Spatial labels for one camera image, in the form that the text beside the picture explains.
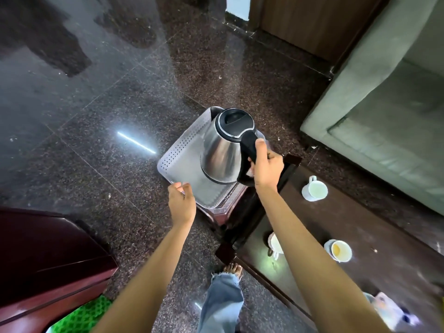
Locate person's right hand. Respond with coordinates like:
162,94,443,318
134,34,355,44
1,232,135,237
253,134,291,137
248,138,285,194

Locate person's left hand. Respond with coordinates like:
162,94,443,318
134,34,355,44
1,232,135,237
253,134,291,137
168,182,197,228

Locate white perforated plastic tray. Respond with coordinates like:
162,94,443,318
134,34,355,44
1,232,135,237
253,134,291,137
157,106,270,210

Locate steel electric kettle black handle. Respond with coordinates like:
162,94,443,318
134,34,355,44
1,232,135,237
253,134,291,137
200,107,268,187

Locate person's left forearm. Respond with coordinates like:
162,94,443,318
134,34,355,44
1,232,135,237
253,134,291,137
91,221,195,333

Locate person's right forearm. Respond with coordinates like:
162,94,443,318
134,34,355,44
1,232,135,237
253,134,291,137
255,185,393,333

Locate white empty cup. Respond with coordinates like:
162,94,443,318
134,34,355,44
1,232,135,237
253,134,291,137
301,176,329,202

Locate person's bare foot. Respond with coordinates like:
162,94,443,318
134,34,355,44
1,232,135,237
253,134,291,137
222,263,243,278

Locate white cup with dark residue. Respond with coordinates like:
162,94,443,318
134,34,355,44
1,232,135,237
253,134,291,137
267,232,285,261

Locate person's blue jeans leg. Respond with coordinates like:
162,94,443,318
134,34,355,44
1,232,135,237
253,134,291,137
196,273,245,333

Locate grey-green fabric sofa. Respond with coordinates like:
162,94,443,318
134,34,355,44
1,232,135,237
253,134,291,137
300,0,444,217

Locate white cup with yellow residue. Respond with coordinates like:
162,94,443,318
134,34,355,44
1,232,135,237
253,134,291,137
324,239,353,263

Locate dark wooden coffee table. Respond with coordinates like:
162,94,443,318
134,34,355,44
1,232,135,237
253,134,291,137
214,154,444,333

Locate brown wooden door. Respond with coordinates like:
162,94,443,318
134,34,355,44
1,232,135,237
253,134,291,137
248,0,392,66

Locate dark red wooden cabinet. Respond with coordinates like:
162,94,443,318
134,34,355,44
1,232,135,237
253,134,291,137
0,206,119,333

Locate green plastic mesh mat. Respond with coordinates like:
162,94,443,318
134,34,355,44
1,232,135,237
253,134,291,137
46,295,114,333

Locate white plastic packet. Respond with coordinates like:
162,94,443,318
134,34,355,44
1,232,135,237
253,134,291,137
362,291,422,330

